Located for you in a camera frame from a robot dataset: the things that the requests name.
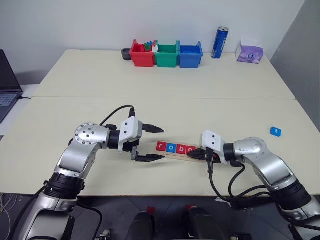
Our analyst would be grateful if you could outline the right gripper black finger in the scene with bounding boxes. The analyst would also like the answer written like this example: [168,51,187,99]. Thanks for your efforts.
[186,153,208,160]
[186,148,208,156]

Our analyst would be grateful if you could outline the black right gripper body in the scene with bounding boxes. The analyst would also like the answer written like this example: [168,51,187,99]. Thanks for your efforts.
[204,148,227,165]

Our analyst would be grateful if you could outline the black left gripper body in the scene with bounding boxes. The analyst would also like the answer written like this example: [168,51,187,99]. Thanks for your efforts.
[123,138,141,161]

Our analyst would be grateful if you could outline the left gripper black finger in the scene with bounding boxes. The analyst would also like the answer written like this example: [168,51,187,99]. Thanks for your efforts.
[142,122,165,134]
[134,154,166,163]

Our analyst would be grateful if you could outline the wooden letter tray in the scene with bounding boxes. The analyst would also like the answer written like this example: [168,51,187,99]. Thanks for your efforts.
[156,140,210,164]

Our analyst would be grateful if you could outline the wide dark rounded shape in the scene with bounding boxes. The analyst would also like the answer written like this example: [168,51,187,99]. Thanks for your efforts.
[184,208,223,240]

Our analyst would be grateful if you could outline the green plastic bin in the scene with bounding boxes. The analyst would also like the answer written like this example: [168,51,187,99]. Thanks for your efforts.
[153,40,181,68]

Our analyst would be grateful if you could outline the red plastic bin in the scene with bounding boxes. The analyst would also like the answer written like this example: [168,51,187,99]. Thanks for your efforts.
[129,39,157,68]

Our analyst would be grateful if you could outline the narrow dark rounded shape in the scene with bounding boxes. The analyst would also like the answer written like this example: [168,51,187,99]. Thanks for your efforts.
[126,211,156,240]

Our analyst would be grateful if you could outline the blue plastic bin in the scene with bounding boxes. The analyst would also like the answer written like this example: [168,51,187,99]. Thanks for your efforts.
[177,41,204,69]

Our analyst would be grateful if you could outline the black round container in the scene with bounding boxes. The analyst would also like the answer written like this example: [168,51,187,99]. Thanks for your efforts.
[121,47,133,61]

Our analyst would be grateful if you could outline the purple tissue box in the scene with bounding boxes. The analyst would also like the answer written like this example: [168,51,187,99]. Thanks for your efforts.
[235,38,265,63]

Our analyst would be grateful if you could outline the tall blue drink can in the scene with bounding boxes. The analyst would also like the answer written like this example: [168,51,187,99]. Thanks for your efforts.
[210,26,230,60]

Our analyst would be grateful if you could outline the white side desk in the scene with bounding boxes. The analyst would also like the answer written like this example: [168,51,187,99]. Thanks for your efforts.
[0,83,42,143]

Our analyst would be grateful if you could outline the dark laptop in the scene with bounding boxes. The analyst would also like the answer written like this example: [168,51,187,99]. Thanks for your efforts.
[0,49,24,125]

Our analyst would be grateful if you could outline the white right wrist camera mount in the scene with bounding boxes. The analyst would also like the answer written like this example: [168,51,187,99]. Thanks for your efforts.
[200,129,229,166]

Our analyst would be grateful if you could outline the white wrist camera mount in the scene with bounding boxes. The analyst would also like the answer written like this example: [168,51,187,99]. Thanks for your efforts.
[200,129,229,166]
[117,117,144,154]

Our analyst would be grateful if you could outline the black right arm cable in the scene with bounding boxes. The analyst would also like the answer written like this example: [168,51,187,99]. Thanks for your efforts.
[206,147,278,210]

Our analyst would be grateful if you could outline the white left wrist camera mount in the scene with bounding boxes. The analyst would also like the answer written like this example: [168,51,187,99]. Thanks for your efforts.
[117,117,144,154]

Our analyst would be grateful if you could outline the thin white wires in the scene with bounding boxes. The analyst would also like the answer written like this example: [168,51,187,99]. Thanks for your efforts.
[0,192,18,240]

